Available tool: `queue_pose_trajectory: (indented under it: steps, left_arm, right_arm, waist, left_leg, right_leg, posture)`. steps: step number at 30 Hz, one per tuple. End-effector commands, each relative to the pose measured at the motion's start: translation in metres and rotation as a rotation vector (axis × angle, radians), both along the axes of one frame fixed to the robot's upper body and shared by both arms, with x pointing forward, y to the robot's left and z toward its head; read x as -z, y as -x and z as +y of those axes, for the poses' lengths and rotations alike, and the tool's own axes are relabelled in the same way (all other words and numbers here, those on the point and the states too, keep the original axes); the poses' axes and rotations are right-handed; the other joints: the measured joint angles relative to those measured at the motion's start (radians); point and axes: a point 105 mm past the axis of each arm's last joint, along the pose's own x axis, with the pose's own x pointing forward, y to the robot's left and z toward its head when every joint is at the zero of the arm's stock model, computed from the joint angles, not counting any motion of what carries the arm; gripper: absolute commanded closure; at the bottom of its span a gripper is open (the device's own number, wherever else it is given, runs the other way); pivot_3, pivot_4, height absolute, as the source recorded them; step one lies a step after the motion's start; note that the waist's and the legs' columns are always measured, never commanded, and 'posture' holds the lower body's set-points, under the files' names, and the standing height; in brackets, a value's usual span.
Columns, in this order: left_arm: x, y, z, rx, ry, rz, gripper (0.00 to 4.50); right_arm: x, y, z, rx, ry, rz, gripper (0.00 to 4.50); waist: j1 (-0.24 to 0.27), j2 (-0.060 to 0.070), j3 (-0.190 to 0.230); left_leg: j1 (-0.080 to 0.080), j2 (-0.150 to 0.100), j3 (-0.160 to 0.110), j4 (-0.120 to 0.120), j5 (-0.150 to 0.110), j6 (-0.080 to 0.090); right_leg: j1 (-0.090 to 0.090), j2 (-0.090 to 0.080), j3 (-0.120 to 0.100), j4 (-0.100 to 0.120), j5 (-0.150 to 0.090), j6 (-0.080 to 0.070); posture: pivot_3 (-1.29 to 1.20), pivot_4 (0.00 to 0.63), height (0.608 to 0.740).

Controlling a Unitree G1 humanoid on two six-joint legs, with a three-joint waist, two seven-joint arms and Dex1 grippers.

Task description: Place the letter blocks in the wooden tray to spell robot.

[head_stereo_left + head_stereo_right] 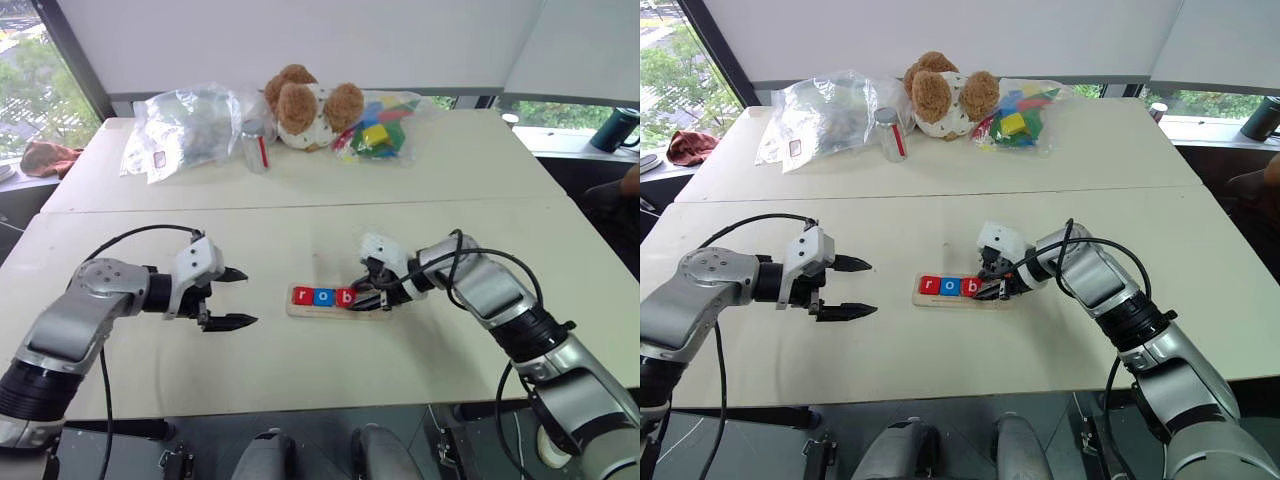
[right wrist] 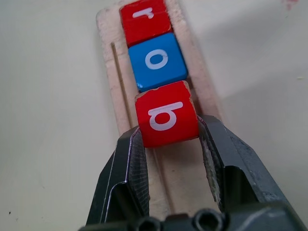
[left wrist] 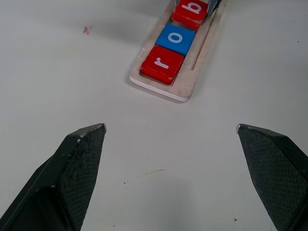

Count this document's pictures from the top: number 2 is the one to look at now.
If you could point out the red letter r block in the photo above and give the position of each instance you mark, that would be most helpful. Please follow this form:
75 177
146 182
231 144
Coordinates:
145 21

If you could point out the blue letter o block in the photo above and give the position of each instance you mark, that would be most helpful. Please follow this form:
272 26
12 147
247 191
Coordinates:
156 62

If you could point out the red letter b block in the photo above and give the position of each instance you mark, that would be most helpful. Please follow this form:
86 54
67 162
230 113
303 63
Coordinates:
166 115

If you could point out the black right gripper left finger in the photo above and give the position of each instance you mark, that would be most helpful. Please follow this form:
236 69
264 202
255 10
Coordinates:
120 178

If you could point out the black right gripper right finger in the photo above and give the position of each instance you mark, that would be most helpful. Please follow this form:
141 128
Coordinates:
240 163

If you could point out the light wooden letter tray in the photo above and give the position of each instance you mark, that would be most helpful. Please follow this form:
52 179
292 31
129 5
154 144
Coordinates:
168 173

